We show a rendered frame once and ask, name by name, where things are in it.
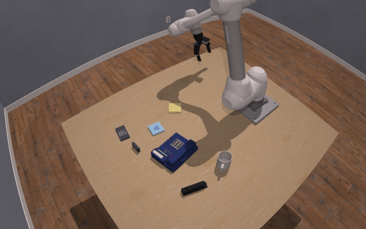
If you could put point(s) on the white mug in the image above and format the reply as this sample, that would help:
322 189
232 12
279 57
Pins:
225 156

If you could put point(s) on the yellow sticky note pad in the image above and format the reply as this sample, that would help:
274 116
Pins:
174 107

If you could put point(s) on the light blue note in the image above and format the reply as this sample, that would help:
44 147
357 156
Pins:
156 128

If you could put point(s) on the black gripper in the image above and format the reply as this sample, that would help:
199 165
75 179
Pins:
198 43

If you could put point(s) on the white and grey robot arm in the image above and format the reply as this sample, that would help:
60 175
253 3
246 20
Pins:
240 89

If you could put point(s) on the grey calculator keypad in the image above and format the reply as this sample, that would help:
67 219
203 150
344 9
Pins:
122 133

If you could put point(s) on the blue desk phone body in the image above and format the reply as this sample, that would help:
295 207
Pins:
168 148

